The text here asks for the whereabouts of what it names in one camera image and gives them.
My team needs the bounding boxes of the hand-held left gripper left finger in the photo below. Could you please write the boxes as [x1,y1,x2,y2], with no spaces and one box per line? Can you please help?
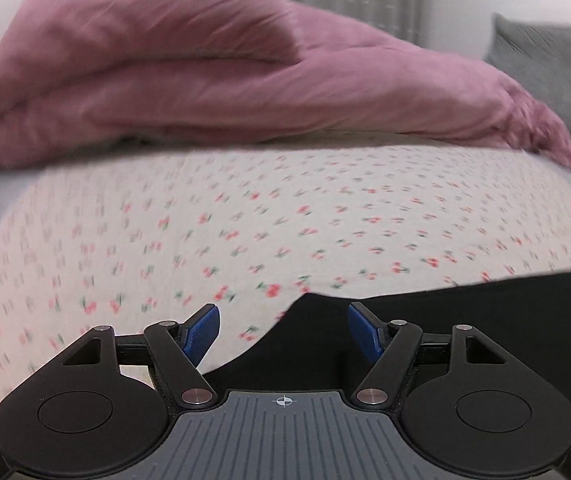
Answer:
[62,303,220,407]

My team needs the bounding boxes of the pink pillow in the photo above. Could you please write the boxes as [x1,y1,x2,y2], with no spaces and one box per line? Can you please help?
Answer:
[0,0,305,92]

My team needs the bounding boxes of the pink duvet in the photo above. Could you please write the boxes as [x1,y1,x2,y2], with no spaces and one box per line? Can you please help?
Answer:
[0,0,571,185]

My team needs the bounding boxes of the grey quilted pillow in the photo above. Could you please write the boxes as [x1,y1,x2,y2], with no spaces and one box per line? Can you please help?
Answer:
[482,12,571,193]

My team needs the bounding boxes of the black pants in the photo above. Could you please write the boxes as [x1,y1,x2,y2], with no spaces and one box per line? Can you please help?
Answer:
[199,267,571,480]

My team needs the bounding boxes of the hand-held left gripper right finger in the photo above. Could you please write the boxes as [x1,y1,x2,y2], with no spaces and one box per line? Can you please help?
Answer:
[347,302,507,407]

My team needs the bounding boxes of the cherry print bed sheet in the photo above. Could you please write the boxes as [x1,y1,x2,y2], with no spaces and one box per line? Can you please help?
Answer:
[0,141,571,415]

